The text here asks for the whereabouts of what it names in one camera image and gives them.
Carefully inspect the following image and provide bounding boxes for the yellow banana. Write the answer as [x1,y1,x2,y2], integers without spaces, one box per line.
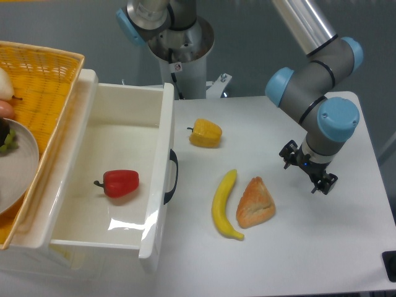
[211,169,244,241]

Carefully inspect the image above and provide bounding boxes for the red bell pepper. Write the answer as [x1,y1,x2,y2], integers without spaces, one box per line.
[93,170,140,199]

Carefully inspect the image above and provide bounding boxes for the grey plate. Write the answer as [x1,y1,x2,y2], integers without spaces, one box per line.
[1,119,39,213]

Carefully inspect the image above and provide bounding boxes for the black top drawer handle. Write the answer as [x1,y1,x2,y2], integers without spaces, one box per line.
[163,149,179,205]

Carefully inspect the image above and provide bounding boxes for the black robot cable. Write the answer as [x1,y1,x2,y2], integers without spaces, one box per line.
[168,48,186,100]

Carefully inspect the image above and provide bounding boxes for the white pear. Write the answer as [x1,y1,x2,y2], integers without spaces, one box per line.
[0,68,22,101]

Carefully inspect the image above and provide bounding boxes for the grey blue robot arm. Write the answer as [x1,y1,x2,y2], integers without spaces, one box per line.
[116,1,363,194]

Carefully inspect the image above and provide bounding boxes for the white top drawer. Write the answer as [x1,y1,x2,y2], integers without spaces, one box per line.
[51,83,174,273]

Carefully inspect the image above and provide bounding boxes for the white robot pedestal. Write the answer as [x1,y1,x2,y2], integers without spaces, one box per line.
[148,16,214,100]

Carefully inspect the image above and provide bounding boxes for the pink peach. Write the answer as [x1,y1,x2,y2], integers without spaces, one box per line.
[0,100,15,119]

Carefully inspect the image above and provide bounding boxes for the brown bread pastry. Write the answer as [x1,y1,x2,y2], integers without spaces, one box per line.
[236,176,276,229]

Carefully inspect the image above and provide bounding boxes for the yellow bell pepper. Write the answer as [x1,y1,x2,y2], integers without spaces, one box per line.
[187,118,222,149]

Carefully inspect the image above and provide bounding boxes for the green grapes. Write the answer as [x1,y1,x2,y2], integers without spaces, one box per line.
[0,128,19,153]

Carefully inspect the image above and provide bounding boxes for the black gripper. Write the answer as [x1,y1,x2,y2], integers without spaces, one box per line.
[279,140,338,195]

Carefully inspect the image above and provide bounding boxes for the white table mounting bracket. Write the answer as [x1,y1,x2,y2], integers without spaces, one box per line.
[206,73,233,100]

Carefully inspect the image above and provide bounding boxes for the white drawer cabinet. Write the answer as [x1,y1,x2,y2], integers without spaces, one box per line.
[1,69,98,276]

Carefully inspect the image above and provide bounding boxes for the yellow woven basket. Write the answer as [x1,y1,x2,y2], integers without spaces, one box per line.
[1,41,85,250]

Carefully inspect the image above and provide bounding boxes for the black corner device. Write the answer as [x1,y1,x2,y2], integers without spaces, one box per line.
[382,251,396,283]

